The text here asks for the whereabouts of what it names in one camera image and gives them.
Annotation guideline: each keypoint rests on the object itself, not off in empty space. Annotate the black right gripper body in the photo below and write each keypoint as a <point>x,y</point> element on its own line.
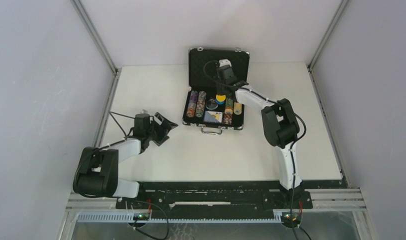
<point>221,86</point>

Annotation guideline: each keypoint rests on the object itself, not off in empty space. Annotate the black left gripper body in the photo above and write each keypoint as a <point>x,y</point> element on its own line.
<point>150,133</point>

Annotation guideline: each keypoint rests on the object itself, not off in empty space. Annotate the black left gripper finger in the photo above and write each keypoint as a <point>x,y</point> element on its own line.
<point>160,135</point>
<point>163,122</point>

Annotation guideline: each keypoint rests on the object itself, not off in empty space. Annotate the green yellow chip stack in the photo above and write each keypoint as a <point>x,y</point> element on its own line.
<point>229,106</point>

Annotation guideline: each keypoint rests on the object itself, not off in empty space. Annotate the yellow blue chip stack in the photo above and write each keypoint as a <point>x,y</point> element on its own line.
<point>237,108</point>

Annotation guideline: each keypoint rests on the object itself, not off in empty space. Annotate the black poker set case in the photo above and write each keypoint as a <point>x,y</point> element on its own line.
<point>202,76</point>

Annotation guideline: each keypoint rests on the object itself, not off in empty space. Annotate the playing card deck box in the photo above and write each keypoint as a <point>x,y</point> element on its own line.
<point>214,117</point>

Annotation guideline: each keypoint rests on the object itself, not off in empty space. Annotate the yellow round button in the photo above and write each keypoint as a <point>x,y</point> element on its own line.
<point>220,98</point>

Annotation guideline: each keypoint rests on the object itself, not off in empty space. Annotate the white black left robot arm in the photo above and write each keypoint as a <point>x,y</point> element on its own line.
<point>97,174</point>

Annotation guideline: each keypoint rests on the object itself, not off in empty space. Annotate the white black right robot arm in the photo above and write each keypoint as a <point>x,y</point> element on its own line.
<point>280,122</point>

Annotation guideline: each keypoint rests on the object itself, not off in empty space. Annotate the purple orange chip stack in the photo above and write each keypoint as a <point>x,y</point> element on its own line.
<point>192,104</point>

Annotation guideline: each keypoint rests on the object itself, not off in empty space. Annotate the orange blue chip stack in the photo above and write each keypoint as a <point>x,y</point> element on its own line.
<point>227,119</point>

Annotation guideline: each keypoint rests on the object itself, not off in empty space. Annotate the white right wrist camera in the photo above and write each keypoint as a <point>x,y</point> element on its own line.
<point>224,62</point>

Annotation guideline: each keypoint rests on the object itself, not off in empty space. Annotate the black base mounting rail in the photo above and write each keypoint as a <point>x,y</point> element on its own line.
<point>216,200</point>

